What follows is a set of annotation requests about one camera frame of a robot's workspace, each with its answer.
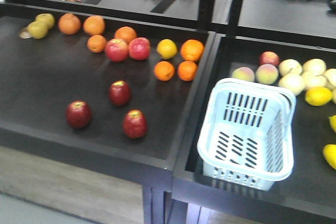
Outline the red apple by peaches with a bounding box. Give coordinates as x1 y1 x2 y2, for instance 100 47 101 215
259 51 280 67

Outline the peach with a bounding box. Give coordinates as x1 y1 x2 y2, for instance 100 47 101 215
256 64 279 85
231 67 255 82

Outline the dark red apple front right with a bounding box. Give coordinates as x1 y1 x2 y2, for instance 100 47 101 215
122 109 148 139

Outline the dark red apple front left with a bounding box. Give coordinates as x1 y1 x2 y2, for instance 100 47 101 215
66 100 92 129

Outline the dark red apple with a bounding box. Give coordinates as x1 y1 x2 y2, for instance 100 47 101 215
66 100 92 129
122 109 148 139
108 80 132 106

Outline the pink red apple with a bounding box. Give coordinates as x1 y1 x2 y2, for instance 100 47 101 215
104 38 129 63
128 37 151 60

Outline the orange fruit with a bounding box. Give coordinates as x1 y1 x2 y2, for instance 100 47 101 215
180 39 204 63

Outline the peach right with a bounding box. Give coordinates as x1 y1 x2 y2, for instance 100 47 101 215
256 64 279 85

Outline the peach left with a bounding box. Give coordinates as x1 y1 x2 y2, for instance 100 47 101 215
231 67 255 82

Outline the light blue plastic basket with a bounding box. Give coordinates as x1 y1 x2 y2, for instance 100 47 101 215
197 78 296 191

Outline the pink red apple right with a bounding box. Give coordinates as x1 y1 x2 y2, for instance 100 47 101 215
128 37 151 60

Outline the black wooden fruit stand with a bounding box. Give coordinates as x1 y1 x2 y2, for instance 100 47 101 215
1 0 335 223

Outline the dark red apple middle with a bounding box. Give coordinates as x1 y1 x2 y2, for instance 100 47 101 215
108 80 132 106

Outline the pink red apple left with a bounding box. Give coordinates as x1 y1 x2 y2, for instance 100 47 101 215
104 38 129 63

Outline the yellow lemon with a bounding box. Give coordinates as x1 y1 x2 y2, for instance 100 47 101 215
305 87 332 106

